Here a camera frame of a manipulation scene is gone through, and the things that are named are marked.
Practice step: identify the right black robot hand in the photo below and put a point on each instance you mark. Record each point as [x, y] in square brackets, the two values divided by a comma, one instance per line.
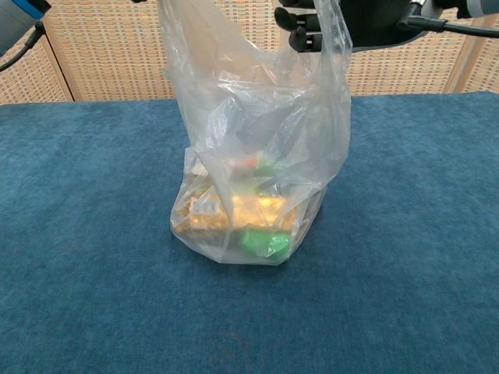
[374, 23]

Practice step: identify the clear plastic shopping bag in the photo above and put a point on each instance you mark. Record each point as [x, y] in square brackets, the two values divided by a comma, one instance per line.
[253, 117]

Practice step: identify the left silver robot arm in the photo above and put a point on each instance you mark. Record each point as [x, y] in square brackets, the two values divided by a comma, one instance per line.
[15, 19]

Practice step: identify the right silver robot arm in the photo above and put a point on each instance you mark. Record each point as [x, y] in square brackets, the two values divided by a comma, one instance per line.
[479, 5]

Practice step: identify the small green snack packet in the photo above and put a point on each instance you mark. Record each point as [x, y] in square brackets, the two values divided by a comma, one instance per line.
[269, 167]

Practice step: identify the orange snack item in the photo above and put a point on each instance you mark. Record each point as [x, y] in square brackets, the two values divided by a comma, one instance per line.
[249, 161]

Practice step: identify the gold foil snack box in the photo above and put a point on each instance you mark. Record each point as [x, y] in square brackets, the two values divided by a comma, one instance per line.
[257, 212]

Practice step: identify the large green snack packet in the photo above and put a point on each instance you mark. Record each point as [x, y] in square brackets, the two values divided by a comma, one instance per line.
[257, 241]

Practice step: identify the gold snack packet with label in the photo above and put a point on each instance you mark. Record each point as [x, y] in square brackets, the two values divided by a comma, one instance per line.
[202, 222]

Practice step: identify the woven rattan folding screen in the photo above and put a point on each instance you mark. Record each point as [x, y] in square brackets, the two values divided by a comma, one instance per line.
[97, 46]

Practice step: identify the blue velvet tablecloth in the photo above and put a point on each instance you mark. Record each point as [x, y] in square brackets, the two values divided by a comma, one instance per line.
[78, 233]

